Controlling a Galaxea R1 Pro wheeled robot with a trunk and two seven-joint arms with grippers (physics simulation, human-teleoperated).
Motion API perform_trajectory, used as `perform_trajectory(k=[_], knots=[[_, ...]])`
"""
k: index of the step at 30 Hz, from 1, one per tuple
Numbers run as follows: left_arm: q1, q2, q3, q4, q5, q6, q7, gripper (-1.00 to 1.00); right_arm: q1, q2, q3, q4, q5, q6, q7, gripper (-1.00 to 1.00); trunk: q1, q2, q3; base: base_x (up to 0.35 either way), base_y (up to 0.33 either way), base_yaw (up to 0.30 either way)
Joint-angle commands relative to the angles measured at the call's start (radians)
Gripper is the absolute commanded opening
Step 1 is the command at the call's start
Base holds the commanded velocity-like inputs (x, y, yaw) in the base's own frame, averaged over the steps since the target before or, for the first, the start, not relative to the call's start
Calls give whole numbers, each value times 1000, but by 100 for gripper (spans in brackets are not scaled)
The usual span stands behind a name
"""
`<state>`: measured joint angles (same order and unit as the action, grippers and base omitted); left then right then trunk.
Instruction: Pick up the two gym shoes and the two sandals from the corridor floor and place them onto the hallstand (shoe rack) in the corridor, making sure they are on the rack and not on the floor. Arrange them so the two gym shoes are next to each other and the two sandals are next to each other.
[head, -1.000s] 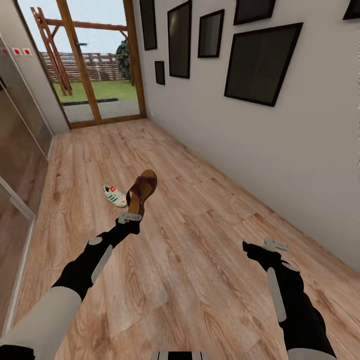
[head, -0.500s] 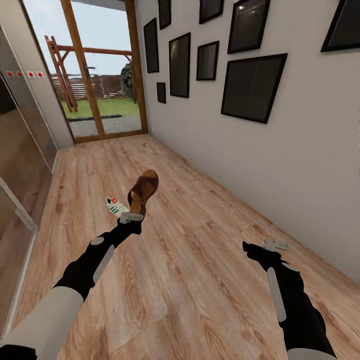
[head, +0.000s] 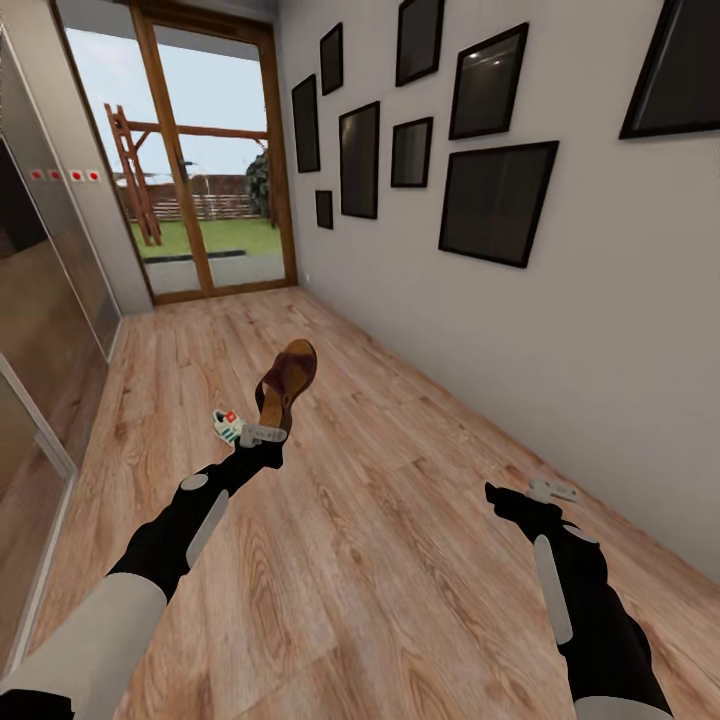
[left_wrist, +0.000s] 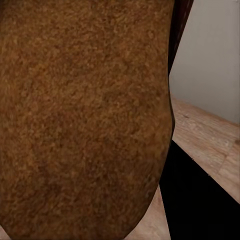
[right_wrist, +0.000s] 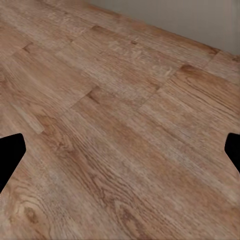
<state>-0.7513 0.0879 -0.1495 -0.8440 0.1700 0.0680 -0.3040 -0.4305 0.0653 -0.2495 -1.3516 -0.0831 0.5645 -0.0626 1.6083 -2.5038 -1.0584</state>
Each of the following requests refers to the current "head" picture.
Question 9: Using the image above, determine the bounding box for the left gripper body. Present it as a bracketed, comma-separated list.
[228, 435, 283, 484]

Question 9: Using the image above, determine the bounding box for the sandal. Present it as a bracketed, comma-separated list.
[255, 339, 317, 434]

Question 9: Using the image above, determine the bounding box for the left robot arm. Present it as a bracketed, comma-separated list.
[0, 423, 288, 720]

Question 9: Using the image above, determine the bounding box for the gym shoe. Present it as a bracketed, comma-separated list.
[213, 409, 243, 448]

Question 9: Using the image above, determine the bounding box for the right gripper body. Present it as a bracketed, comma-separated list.
[493, 487, 563, 535]

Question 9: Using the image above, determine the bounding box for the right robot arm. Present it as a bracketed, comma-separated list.
[485, 475, 675, 720]

